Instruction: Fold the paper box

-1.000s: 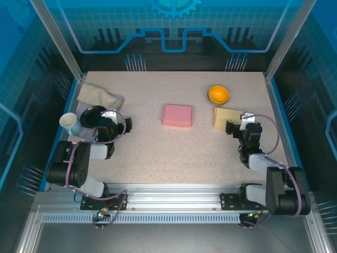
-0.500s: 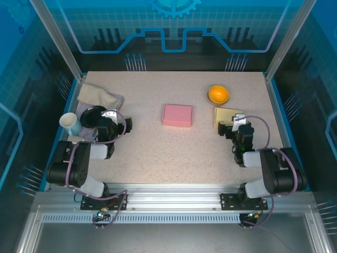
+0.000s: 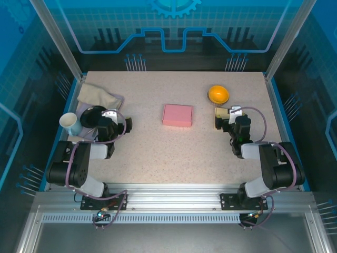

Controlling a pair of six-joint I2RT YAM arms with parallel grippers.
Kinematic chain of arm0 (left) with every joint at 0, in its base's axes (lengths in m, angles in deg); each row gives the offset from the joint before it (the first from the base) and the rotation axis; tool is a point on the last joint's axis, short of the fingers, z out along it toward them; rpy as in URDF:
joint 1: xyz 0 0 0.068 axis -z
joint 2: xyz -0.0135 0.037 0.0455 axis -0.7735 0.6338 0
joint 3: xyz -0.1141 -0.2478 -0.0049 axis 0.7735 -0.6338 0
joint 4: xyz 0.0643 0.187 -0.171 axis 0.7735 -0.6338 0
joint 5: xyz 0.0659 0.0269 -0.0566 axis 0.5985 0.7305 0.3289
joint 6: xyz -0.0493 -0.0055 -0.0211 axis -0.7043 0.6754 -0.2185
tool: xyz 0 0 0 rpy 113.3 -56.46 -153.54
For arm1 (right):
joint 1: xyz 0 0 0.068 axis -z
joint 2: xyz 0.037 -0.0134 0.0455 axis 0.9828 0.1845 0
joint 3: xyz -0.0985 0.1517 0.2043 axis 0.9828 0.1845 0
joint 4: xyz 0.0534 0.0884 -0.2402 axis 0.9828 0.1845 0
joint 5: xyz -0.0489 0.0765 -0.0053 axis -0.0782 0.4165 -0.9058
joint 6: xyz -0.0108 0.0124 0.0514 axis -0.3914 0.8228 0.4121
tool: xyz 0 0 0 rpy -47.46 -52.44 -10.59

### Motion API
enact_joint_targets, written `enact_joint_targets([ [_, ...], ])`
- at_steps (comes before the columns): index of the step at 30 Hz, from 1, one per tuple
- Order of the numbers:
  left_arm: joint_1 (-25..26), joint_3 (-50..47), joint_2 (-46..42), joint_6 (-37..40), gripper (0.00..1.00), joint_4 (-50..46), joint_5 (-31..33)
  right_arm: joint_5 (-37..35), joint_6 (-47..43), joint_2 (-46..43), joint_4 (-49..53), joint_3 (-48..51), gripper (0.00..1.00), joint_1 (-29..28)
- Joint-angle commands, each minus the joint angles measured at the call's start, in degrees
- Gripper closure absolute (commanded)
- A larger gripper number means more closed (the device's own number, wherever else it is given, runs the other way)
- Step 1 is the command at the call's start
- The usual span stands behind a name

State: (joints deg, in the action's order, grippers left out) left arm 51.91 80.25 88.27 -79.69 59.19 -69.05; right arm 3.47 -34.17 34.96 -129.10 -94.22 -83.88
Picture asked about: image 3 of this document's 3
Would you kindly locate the beige cloth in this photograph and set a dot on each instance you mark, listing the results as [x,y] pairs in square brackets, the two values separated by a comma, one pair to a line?
[92,96]

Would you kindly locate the yellow paper box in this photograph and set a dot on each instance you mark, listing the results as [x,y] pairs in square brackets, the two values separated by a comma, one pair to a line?
[221,112]

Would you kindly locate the light blue mug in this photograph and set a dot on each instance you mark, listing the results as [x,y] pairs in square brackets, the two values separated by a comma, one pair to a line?
[69,121]

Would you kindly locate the orange dome on wicker base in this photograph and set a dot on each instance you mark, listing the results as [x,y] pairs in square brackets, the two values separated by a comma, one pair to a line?
[218,94]

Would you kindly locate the pink paper box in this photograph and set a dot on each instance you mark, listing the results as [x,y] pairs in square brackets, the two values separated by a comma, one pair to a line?
[177,115]

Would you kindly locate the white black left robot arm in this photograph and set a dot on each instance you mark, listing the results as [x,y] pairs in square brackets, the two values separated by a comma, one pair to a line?
[84,160]

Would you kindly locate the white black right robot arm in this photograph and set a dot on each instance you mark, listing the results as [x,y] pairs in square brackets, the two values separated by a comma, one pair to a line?
[271,163]

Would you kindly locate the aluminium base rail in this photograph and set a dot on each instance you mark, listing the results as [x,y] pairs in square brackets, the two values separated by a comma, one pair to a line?
[173,196]

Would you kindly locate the purple placemat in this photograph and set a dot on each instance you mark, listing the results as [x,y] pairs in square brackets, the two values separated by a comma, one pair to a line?
[85,131]

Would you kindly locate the aluminium table side rail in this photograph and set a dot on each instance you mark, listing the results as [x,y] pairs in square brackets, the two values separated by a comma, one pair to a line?
[283,126]
[61,137]

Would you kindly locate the silver metal utensil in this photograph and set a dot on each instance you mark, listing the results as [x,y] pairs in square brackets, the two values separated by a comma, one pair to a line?
[94,134]

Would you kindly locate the aluminium frame post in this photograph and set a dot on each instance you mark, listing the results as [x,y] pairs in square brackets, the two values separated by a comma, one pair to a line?
[288,39]
[58,39]

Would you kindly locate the small LED circuit board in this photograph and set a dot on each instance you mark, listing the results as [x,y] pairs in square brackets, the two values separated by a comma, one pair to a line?
[254,215]
[101,214]

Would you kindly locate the black plate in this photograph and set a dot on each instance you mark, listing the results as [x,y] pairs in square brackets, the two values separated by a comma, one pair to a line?
[90,117]

